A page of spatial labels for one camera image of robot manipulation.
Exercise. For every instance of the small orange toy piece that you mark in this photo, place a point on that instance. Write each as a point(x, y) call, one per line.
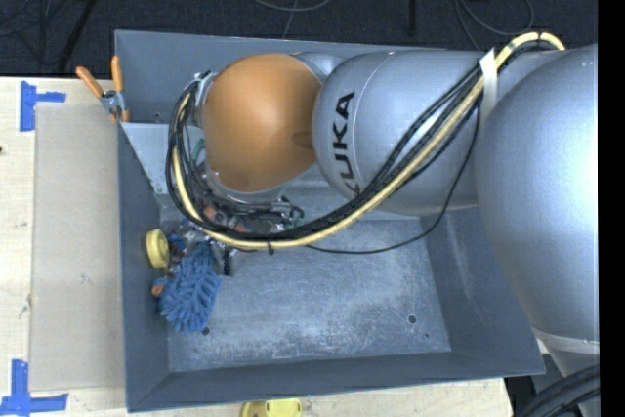
point(157, 290)

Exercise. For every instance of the blue and silver packet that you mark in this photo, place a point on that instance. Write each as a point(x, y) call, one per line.
point(185, 237)

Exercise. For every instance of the blue fluffy cloth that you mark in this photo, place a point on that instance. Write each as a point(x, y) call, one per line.
point(191, 293)

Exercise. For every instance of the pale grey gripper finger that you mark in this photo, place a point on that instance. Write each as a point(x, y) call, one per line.
point(234, 262)

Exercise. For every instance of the grey metal bin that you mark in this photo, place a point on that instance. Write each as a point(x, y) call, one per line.
point(322, 298)

